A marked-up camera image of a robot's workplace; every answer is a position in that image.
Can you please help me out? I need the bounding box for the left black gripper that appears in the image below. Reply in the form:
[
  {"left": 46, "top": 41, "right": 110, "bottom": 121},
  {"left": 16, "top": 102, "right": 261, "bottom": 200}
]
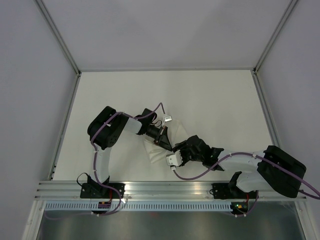
[{"left": 146, "top": 124, "right": 172, "bottom": 153}]

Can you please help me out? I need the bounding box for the white cloth napkin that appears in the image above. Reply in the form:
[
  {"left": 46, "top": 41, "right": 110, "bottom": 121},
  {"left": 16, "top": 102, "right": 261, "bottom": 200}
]
[{"left": 143, "top": 119, "right": 189, "bottom": 164}]

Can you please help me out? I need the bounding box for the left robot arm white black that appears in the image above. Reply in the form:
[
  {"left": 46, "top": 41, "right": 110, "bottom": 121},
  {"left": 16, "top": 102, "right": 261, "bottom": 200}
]
[{"left": 79, "top": 106, "right": 172, "bottom": 199}]

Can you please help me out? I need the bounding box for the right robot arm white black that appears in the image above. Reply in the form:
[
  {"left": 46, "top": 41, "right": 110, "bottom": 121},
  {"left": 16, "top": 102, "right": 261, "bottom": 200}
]
[{"left": 172, "top": 135, "right": 307, "bottom": 198}]

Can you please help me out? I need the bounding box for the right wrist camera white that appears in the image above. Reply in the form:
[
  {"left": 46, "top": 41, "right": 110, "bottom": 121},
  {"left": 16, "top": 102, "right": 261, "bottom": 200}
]
[{"left": 165, "top": 150, "right": 183, "bottom": 167}]

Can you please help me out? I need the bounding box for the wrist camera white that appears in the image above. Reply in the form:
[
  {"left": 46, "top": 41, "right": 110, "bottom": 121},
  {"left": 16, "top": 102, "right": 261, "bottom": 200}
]
[
  {"left": 162, "top": 115, "right": 173, "bottom": 123},
  {"left": 165, "top": 150, "right": 183, "bottom": 167}
]

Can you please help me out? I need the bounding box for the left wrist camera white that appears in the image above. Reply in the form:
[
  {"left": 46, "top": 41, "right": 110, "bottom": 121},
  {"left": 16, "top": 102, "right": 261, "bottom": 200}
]
[{"left": 162, "top": 115, "right": 173, "bottom": 123}]

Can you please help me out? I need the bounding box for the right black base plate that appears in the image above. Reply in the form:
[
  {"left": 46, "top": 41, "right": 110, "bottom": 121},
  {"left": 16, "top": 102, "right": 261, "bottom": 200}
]
[{"left": 209, "top": 183, "right": 257, "bottom": 200}]

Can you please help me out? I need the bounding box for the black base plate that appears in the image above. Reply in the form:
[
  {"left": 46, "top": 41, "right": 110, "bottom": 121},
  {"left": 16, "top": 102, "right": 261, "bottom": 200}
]
[
  {"left": 209, "top": 183, "right": 257, "bottom": 200},
  {"left": 80, "top": 182, "right": 125, "bottom": 199}
]

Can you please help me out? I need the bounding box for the white slotted cable duct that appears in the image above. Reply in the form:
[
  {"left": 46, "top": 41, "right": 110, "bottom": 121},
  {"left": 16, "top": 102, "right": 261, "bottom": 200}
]
[{"left": 44, "top": 201, "right": 232, "bottom": 212}]

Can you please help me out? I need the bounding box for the right side aluminium rail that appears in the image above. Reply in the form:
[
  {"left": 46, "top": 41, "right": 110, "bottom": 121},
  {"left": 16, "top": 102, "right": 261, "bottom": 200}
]
[{"left": 252, "top": 71, "right": 292, "bottom": 181}]

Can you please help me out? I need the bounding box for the aluminium rail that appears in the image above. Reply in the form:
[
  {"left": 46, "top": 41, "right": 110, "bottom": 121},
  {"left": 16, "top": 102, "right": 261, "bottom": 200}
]
[
  {"left": 34, "top": 180, "right": 308, "bottom": 201},
  {"left": 252, "top": 71, "right": 292, "bottom": 181},
  {"left": 46, "top": 71, "right": 82, "bottom": 181}
]

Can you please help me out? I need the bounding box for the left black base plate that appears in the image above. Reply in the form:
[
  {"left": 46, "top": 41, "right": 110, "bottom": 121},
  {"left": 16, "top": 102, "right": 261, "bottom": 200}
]
[{"left": 80, "top": 182, "right": 125, "bottom": 199}]

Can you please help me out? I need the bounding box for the left side aluminium rail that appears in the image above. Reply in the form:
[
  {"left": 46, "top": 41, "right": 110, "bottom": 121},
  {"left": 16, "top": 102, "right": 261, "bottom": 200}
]
[{"left": 46, "top": 71, "right": 82, "bottom": 181}]

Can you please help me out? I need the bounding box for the aluminium front rail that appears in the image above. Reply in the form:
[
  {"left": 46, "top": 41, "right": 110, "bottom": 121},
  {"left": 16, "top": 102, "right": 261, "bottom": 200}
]
[{"left": 34, "top": 180, "right": 308, "bottom": 201}]

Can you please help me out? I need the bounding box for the left aluminium frame post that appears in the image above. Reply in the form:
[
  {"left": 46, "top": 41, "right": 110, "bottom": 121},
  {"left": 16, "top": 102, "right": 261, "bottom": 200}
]
[{"left": 34, "top": 0, "right": 81, "bottom": 76}]

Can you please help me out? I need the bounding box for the aluminium frame post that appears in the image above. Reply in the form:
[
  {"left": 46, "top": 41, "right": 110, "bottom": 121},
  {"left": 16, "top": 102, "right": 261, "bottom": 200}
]
[
  {"left": 252, "top": 0, "right": 300, "bottom": 75},
  {"left": 34, "top": 0, "right": 81, "bottom": 76}
]

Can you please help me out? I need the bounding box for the right aluminium frame post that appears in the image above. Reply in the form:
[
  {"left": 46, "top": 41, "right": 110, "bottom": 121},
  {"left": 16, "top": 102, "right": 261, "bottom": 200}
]
[{"left": 252, "top": 0, "right": 300, "bottom": 75}]

